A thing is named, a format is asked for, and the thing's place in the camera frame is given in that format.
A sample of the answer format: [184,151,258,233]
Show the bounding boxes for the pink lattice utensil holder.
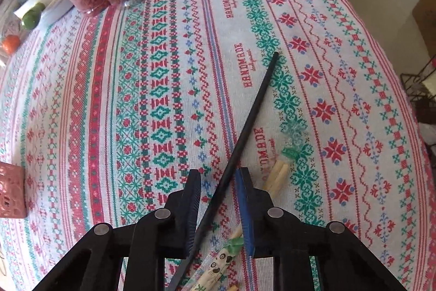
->
[0,162,27,219]

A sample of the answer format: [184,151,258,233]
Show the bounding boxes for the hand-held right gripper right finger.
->
[238,166,407,291]

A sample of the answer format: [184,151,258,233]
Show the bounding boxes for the black chopstick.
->
[169,52,280,290]

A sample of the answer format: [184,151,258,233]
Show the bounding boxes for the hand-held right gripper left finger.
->
[32,169,201,291]

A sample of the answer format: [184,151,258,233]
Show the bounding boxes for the small tangerine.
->
[2,35,20,55]

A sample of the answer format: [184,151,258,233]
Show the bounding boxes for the panda print chopsticks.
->
[184,122,307,291]

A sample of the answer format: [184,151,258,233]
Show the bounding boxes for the patterned red green tablecloth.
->
[0,0,436,291]

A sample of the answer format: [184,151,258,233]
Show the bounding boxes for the black wire rack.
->
[400,57,436,128]

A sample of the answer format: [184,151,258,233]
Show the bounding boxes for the cardboard box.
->
[412,0,436,56]

